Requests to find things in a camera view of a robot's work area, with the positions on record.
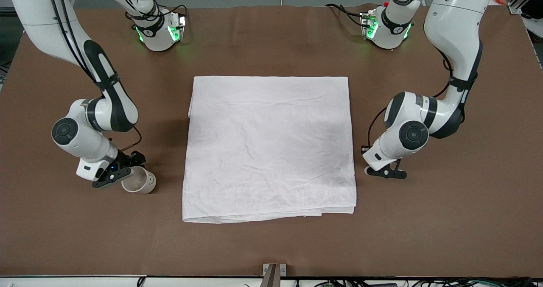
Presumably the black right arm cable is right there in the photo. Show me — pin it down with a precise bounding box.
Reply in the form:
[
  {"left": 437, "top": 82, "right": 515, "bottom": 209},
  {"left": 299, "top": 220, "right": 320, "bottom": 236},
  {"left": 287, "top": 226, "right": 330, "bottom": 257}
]
[{"left": 45, "top": 0, "right": 143, "bottom": 152}]

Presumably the white mug with black handle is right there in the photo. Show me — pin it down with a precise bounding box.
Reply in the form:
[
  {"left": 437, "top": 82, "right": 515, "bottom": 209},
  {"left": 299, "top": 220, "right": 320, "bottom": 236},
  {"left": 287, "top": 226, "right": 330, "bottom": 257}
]
[{"left": 121, "top": 166, "right": 157, "bottom": 195}]

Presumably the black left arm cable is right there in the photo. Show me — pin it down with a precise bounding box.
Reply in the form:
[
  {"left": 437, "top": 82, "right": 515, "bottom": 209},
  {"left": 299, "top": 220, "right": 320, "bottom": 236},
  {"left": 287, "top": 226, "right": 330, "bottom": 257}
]
[{"left": 361, "top": 45, "right": 456, "bottom": 154}]

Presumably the grey metal bracket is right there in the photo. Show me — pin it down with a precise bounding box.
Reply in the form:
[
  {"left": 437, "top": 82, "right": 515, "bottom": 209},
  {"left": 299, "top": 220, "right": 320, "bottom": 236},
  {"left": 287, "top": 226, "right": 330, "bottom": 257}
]
[{"left": 262, "top": 263, "right": 287, "bottom": 287}]

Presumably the tangled cable bundle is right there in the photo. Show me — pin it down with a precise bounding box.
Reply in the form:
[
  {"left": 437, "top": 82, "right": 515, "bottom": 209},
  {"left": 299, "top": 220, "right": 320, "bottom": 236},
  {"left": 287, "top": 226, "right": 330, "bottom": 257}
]
[{"left": 293, "top": 276, "right": 543, "bottom": 287}]

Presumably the white folded cloth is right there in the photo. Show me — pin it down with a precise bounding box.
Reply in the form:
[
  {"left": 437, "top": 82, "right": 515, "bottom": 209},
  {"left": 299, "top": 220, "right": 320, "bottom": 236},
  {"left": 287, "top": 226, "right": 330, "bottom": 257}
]
[{"left": 182, "top": 76, "right": 358, "bottom": 224}]

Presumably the black cable at arm base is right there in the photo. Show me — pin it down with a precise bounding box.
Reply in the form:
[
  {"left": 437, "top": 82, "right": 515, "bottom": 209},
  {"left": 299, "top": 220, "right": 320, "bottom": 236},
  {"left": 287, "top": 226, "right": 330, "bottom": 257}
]
[{"left": 326, "top": 3, "right": 365, "bottom": 27}]

